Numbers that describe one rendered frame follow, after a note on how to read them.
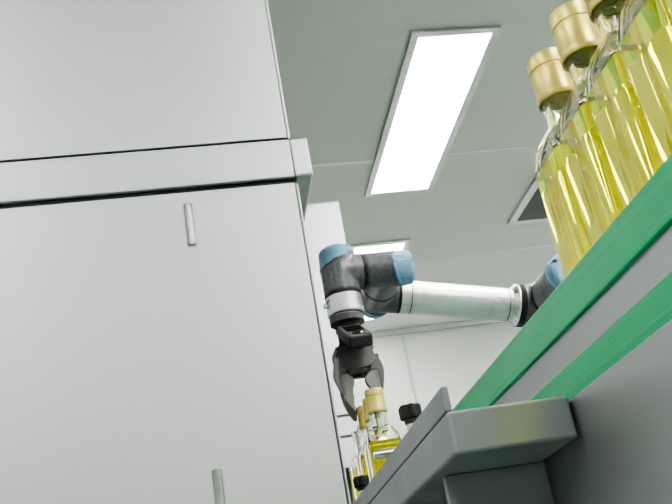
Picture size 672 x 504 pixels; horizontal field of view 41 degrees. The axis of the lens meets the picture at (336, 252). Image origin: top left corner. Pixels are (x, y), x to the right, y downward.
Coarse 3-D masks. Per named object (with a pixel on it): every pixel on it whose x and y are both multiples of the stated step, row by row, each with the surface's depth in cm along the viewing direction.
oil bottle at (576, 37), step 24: (576, 0) 68; (552, 24) 69; (576, 24) 68; (576, 48) 67; (576, 72) 67; (576, 96) 64; (576, 120) 64; (576, 144) 65; (600, 144) 62; (576, 168) 65; (600, 168) 62; (576, 192) 66; (600, 192) 62; (600, 216) 62
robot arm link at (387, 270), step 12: (384, 252) 187; (396, 252) 187; (408, 252) 187; (372, 264) 184; (384, 264) 184; (396, 264) 185; (408, 264) 185; (372, 276) 184; (384, 276) 184; (396, 276) 185; (408, 276) 186; (372, 288) 186; (384, 288) 187; (396, 288) 191
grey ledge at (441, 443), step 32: (448, 416) 61; (480, 416) 61; (512, 416) 61; (544, 416) 62; (416, 448) 71; (448, 448) 61; (480, 448) 60; (512, 448) 61; (544, 448) 63; (384, 480) 85; (416, 480) 72; (448, 480) 67; (480, 480) 67; (512, 480) 67; (544, 480) 68
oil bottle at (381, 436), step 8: (384, 424) 158; (368, 432) 159; (376, 432) 156; (384, 432) 156; (392, 432) 157; (368, 440) 157; (376, 440) 156; (384, 440) 156; (392, 440) 156; (400, 440) 156; (368, 448) 157; (376, 448) 155; (368, 456) 158; (376, 464) 154; (376, 472) 153
